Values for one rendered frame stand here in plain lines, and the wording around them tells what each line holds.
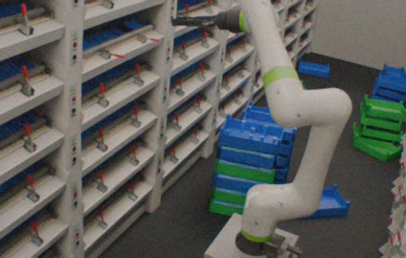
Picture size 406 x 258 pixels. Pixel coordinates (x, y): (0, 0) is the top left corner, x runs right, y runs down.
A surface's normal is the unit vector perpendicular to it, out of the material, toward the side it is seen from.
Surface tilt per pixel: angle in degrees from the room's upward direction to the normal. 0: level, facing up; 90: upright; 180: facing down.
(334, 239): 0
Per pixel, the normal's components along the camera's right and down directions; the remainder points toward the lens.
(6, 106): 0.39, -0.76
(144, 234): 0.11, -0.89
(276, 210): 0.33, 0.47
